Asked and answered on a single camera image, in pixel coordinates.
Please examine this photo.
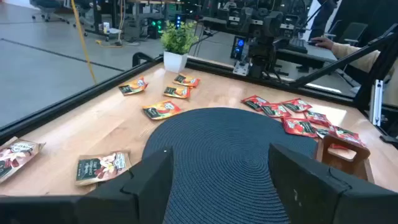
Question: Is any black office chair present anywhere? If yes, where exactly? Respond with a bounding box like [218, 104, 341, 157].
[29, 0, 71, 25]

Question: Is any orange tea bag packet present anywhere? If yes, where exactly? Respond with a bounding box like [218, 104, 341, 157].
[118, 77, 149, 96]
[172, 73, 201, 88]
[163, 85, 191, 100]
[142, 100, 183, 121]

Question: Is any computer with green lights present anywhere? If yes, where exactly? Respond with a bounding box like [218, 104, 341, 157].
[146, 17, 165, 40]

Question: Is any yellow extension cord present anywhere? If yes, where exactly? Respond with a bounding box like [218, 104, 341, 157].
[70, 0, 98, 85]

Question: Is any round dark blue woven placemat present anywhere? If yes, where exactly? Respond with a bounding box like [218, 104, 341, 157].
[141, 107, 318, 224]

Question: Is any wooden three-compartment box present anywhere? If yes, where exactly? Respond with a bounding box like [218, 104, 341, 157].
[314, 133, 376, 184]

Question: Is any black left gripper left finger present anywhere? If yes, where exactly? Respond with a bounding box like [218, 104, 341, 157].
[0, 147, 174, 224]

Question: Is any dark office desk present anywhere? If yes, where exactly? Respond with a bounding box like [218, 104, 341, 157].
[275, 46, 340, 70]

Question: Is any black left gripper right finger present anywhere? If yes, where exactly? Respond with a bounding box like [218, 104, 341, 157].
[268, 142, 398, 224]

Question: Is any black controller box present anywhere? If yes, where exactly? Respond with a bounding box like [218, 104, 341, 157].
[230, 35, 247, 60]

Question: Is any brown tea bag packet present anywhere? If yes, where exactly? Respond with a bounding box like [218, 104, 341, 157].
[74, 151, 133, 187]
[0, 136, 47, 185]

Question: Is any green plant in white pot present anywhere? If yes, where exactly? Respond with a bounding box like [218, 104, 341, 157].
[160, 20, 200, 74]

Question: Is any person's hand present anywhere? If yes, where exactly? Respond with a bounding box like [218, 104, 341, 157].
[310, 36, 335, 51]

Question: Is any grey chair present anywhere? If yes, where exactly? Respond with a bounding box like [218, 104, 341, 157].
[323, 21, 369, 46]

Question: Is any black keyboard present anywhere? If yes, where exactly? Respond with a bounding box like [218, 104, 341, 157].
[287, 37, 309, 54]

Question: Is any silver aluminium bracket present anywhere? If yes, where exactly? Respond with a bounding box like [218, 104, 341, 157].
[369, 79, 385, 128]

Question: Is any person's forearm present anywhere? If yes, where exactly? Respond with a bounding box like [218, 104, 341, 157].
[331, 42, 382, 74]

